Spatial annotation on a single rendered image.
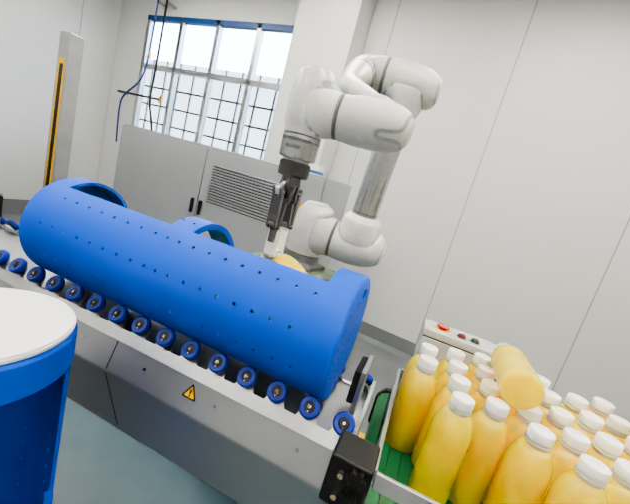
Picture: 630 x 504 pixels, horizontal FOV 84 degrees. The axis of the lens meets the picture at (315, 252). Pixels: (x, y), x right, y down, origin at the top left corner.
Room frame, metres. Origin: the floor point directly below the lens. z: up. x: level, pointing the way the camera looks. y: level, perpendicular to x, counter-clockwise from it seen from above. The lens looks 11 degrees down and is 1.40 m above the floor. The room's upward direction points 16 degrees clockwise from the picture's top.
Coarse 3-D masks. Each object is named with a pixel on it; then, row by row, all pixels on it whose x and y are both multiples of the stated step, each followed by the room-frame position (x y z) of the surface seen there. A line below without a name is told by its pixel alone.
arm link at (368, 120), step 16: (352, 64) 1.20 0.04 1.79; (368, 64) 1.23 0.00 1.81; (352, 80) 1.07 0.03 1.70; (368, 80) 1.22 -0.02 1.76; (352, 96) 0.80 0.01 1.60; (368, 96) 0.81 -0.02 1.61; (384, 96) 0.84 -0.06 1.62; (352, 112) 0.78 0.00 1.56; (368, 112) 0.77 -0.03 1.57; (384, 112) 0.77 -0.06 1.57; (400, 112) 0.78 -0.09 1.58; (336, 128) 0.80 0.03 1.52; (352, 128) 0.78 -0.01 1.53; (368, 128) 0.77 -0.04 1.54; (384, 128) 0.77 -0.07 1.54; (400, 128) 0.77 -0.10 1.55; (352, 144) 0.81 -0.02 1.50; (368, 144) 0.79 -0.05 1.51; (384, 144) 0.78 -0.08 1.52; (400, 144) 0.79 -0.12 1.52
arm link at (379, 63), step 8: (360, 56) 1.27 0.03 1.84; (368, 56) 1.28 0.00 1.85; (376, 56) 1.28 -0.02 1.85; (384, 56) 1.29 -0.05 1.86; (376, 64) 1.26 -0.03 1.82; (384, 64) 1.26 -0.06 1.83; (376, 72) 1.26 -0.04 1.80; (384, 72) 1.26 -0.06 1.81; (376, 80) 1.27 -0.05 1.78; (376, 88) 1.29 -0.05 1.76
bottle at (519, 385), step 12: (504, 348) 0.71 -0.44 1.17; (516, 348) 0.71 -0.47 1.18; (492, 360) 0.70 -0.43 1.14; (504, 360) 0.65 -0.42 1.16; (516, 360) 0.64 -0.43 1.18; (528, 360) 0.67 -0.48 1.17; (504, 372) 0.61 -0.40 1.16; (516, 372) 0.59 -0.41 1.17; (528, 372) 0.59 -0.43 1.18; (504, 384) 0.59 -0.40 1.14; (516, 384) 0.59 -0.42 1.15; (528, 384) 0.59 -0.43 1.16; (540, 384) 0.58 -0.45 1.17; (504, 396) 0.59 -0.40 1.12; (516, 396) 0.59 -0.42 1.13; (528, 396) 0.58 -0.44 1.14; (540, 396) 0.57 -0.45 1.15; (528, 408) 0.58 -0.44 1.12
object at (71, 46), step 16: (64, 32) 1.44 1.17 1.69; (64, 48) 1.43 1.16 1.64; (80, 48) 1.47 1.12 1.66; (64, 64) 1.43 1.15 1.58; (80, 64) 1.48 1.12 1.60; (64, 80) 1.43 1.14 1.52; (64, 96) 1.43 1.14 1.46; (64, 112) 1.44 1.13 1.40; (64, 128) 1.45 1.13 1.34; (48, 144) 1.44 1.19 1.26; (64, 144) 1.45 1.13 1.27; (48, 160) 1.44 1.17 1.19; (64, 160) 1.46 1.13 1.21; (48, 176) 1.43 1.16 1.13; (64, 176) 1.47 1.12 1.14
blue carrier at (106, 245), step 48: (48, 192) 0.87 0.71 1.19; (96, 192) 1.03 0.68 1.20; (48, 240) 0.81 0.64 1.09; (96, 240) 0.78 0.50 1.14; (144, 240) 0.76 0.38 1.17; (192, 240) 0.75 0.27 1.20; (96, 288) 0.79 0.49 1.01; (144, 288) 0.72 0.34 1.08; (192, 288) 0.69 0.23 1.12; (240, 288) 0.67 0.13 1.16; (288, 288) 0.66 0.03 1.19; (336, 288) 0.66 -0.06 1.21; (192, 336) 0.72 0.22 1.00; (240, 336) 0.65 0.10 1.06; (288, 336) 0.62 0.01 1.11; (336, 336) 0.60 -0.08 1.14; (288, 384) 0.67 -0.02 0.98
